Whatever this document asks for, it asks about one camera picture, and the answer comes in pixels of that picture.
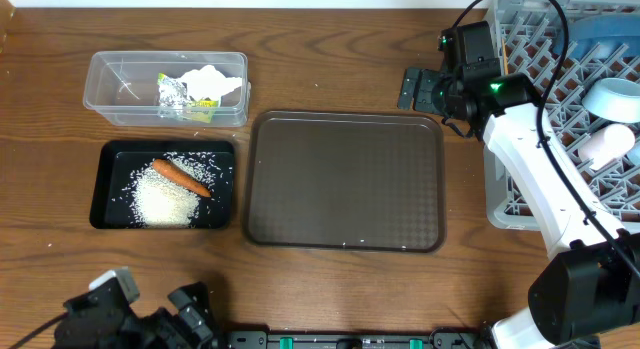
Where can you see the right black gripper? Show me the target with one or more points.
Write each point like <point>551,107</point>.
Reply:
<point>424,102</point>

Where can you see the white pink cup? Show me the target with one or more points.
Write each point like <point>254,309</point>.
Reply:
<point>606,145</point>

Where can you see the light blue bowl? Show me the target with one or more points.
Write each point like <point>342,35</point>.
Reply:
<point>614,99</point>

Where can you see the dark blue plate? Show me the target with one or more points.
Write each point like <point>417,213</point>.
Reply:
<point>610,31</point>

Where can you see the white paper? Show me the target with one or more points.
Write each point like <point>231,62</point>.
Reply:
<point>209,83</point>

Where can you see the light blue cup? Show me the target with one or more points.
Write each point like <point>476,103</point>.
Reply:
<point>634,154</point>

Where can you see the green foil snack wrapper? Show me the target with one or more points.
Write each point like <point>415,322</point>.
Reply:
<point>175,103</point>

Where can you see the orange carrot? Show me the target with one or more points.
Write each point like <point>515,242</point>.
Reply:
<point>179,177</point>

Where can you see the pile of white rice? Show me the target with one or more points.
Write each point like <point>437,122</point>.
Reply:
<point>139,197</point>

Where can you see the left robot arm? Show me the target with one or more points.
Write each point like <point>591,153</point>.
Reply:
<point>103,321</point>

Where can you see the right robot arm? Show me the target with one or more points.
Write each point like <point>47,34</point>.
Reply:
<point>591,283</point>

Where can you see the grey dishwasher rack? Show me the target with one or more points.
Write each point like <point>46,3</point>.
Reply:
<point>532,31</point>

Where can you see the dark brown serving tray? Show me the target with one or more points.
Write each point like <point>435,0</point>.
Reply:
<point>346,181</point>

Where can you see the black plastic bin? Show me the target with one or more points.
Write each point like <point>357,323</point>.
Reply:
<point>113,148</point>

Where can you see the clear plastic bin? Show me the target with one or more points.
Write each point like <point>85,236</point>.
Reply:
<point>122,86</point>

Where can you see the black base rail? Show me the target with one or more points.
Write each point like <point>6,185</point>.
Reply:
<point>439,340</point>

